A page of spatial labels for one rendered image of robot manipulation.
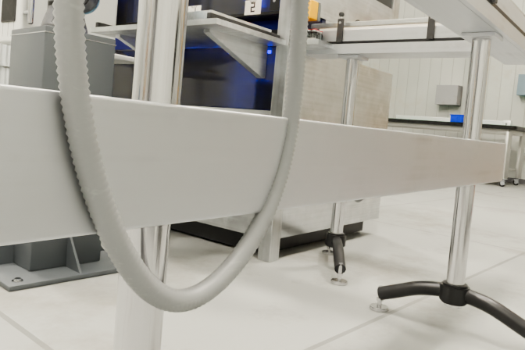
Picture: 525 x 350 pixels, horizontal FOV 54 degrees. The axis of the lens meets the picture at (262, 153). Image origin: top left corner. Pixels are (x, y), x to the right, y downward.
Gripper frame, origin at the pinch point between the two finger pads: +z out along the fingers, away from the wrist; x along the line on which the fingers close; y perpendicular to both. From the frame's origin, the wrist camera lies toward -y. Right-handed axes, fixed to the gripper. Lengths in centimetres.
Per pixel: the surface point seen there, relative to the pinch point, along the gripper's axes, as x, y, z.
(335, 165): -52, 110, 54
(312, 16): 26.2, 17.5, 5.8
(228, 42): -2.3, 4.9, 19.7
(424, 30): 46, 54, 11
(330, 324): -2, 66, 103
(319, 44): 27.1, 21.8, 16.6
